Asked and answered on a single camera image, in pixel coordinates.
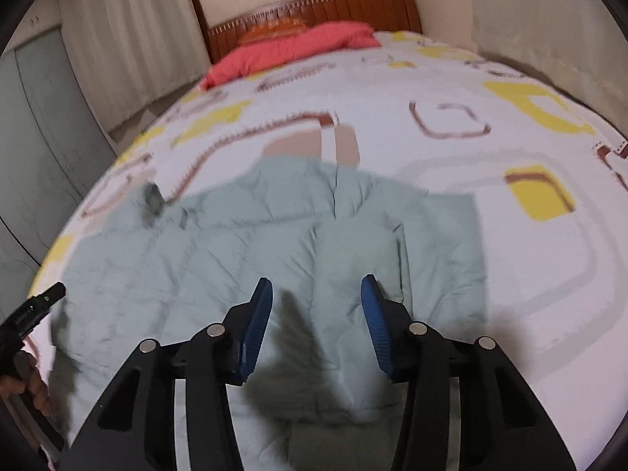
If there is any orange cushion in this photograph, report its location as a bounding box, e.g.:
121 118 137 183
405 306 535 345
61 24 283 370
240 16 317 45

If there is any frosted glass sliding door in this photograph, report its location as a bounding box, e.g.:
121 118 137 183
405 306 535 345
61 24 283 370
0 24 119 276

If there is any person's left hand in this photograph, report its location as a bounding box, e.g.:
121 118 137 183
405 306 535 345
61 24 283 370
15 352 56 415

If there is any light green puffer jacket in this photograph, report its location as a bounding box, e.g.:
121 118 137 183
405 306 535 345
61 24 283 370
49 154 486 471

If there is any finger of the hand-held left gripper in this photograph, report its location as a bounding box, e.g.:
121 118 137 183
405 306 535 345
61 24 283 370
27 282 67 312

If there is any wooden headboard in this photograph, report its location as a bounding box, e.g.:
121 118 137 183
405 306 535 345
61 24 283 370
206 0 423 64

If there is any red quilt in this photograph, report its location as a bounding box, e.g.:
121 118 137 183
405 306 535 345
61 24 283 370
200 20 382 91

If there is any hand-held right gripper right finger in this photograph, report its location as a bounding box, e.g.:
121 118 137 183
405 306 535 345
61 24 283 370
360 275 577 471

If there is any white sheer curtain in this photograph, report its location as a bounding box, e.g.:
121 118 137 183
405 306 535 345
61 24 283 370
59 0 212 131

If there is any white patterned bed sheet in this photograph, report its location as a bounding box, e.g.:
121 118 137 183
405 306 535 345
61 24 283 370
27 29 628 471

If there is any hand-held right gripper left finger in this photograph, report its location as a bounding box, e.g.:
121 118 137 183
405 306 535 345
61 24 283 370
59 277 274 471

